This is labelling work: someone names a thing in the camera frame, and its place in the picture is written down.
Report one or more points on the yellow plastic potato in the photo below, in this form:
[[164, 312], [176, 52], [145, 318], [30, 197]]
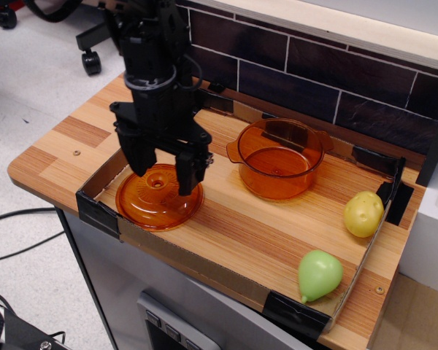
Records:
[[363, 213]]

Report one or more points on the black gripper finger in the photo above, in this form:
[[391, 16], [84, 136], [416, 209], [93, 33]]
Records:
[[190, 172], [139, 154]]

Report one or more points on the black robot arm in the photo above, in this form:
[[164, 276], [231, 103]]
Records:
[[153, 40]]

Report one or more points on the dark brick backsplash panel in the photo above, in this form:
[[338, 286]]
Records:
[[378, 96]]

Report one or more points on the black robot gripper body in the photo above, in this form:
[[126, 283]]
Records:
[[162, 113]]

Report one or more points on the cardboard fence with black tape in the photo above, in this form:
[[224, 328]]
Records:
[[250, 248]]

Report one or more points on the grey toy oven front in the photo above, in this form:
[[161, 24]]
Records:
[[166, 330]]

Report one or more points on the orange transparent pot lid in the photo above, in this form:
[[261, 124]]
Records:
[[153, 202]]

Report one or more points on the orange transparent plastic pot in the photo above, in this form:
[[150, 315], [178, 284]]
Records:
[[278, 158]]

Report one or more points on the black chair base with casters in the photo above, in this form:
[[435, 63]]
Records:
[[53, 12]]

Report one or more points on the green plastic pear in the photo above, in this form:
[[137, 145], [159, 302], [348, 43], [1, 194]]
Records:
[[319, 274]]

